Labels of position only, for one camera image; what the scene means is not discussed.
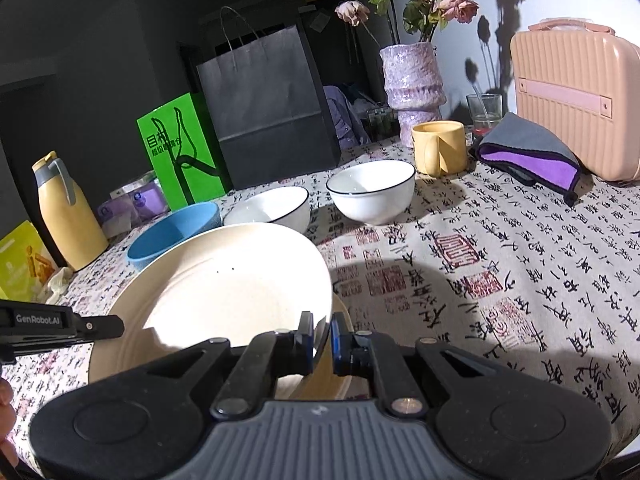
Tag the printed calligraphy tablecloth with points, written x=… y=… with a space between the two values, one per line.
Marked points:
x=500 y=240

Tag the dried pink flowers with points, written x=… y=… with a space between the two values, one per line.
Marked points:
x=457 y=5

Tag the grey and purple cloth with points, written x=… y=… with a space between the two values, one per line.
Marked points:
x=525 y=165

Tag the purple ceramic vase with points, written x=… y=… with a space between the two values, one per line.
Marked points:
x=410 y=85

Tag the dark glass jars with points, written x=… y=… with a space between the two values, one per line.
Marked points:
x=380 y=122

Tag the cream plate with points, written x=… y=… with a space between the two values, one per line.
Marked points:
x=215 y=280
x=342 y=360

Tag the black paper bag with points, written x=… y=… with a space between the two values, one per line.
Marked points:
x=270 y=110

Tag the yellow mug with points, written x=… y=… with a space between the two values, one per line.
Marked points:
x=445 y=150

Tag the white bowl with black rim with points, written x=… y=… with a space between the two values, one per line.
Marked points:
x=265 y=207
x=370 y=205

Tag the crumpled white glove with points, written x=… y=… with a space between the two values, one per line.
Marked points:
x=60 y=280

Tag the clear glass cup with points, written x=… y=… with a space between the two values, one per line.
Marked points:
x=492 y=110

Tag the blue bowl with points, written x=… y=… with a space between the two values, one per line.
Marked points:
x=165 y=232

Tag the white straw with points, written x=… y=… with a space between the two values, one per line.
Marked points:
x=479 y=102

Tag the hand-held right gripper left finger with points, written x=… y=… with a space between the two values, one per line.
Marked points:
x=304 y=345

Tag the yellow thermos jug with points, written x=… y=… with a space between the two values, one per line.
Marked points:
x=70 y=220

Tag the person's left hand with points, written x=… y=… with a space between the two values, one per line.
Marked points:
x=6 y=410

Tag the red coaster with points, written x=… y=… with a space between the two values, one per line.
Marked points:
x=480 y=133

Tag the green paper bag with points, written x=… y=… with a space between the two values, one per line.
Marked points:
x=155 y=180

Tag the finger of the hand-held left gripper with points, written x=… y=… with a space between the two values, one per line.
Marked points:
x=100 y=327

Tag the lavender tissue pack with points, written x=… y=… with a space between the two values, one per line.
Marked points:
x=150 y=205
x=112 y=215

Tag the pink small suitcase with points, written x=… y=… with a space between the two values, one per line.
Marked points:
x=565 y=60

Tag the yellow snack box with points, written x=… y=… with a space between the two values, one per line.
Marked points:
x=20 y=260

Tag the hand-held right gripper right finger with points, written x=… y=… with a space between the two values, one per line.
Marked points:
x=341 y=345

